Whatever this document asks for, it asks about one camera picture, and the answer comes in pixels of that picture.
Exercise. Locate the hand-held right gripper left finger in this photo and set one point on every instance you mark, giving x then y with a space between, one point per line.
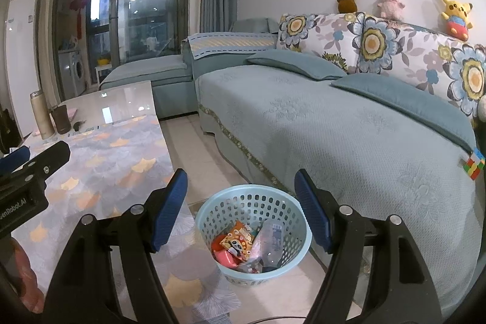
171 210

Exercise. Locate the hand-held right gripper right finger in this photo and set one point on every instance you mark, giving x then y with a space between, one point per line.
309 210

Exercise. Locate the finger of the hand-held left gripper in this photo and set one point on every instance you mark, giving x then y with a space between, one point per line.
49 159
15 159

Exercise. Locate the light blue plastic basket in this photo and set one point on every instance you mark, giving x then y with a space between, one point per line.
212 210

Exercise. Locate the clear plastic bottle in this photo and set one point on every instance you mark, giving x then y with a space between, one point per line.
269 240

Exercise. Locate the red plastic bag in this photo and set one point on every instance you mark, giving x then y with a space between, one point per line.
224 255

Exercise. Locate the orange snack wrapper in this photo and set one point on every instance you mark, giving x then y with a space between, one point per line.
237 240

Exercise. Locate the person's left hand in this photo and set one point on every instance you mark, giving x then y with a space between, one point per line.
24 278

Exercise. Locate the black guitar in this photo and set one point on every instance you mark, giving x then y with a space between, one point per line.
7 130

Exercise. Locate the brown cup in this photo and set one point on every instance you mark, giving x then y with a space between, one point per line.
60 121

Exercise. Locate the black key bunch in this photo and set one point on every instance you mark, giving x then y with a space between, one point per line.
78 126

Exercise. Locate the beige thermos flask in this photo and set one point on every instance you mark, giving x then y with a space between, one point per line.
42 115

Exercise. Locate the pink notebook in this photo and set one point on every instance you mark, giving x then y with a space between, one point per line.
72 113

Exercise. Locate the teal sofa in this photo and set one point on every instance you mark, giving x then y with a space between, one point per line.
322 126

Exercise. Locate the white washing machine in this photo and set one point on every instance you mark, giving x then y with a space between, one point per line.
74 73

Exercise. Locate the white refrigerator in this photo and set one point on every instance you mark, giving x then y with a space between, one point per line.
22 62

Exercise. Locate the white stool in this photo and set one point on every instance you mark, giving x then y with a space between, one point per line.
99 75

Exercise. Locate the yellow basin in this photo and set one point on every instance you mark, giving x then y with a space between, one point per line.
103 62

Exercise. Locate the teal pillow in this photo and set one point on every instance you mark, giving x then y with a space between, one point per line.
296 64

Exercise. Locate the red hanging knot ornament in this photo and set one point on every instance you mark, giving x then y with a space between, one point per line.
78 3

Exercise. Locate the colourful block cube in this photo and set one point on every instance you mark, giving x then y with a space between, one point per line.
472 164

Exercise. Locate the striped sofa throw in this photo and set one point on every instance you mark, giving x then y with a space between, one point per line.
227 43

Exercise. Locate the floral cushion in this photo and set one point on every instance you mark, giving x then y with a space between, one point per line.
379 43
303 31
470 77

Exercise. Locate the brown monkey plush toy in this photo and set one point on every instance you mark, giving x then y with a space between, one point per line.
347 1

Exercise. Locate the pink pig plush toy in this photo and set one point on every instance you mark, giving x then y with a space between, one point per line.
391 3

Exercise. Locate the yellow plush toy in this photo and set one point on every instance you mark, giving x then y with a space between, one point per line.
453 14

